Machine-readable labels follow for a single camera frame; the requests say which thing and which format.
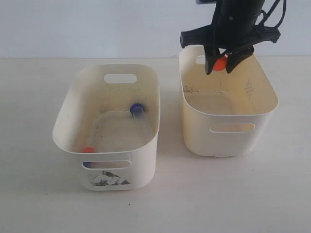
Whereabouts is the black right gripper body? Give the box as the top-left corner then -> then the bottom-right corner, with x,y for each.
180,0 -> 281,52

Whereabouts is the orange-capped clear tube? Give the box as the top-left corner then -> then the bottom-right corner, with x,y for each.
82,147 -> 96,153
213,55 -> 228,71

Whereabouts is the blue-capped clear tube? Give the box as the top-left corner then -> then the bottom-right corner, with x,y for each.
82,162 -> 92,168
130,103 -> 147,123

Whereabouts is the cream plastic bin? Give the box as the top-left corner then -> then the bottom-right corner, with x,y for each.
179,46 -> 278,157
52,64 -> 160,191

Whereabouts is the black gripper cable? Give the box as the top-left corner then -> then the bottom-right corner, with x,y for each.
257,0 -> 287,31

